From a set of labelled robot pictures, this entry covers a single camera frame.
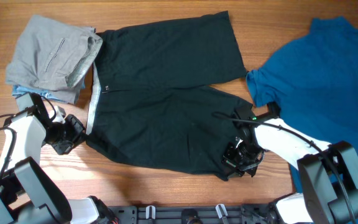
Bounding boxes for folded grey shorts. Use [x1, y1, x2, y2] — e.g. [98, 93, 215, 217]
[6, 15, 103, 104]

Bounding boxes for folded light blue jeans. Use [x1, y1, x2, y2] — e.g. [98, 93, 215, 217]
[12, 81, 85, 104]

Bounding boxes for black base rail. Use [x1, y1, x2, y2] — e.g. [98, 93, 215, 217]
[109, 204, 279, 224]

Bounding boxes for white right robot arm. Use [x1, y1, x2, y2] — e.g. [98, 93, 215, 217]
[224, 115, 358, 223]

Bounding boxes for blue polo shirt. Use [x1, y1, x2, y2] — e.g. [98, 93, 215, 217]
[246, 16, 358, 224]

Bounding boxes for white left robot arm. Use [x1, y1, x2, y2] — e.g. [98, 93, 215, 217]
[0, 126, 119, 224]

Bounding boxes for dark green shorts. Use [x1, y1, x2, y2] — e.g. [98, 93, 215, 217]
[86, 11, 247, 180]

